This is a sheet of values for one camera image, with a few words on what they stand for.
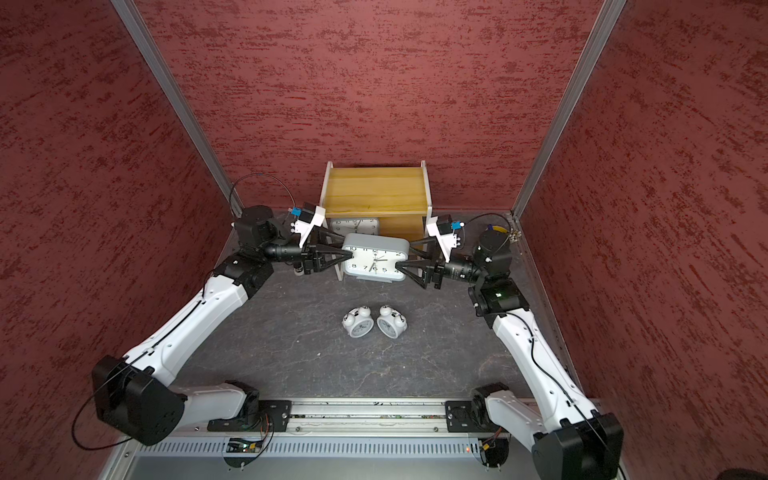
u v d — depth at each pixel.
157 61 0.79
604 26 0.73
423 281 0.58
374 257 0.64
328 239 0.64
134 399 0.39
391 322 0.82
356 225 0.87
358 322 0.83
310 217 0.57
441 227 0.56
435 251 0.60
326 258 0.62
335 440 0.71
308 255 0.59
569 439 0.37
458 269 0.58
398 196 0.79
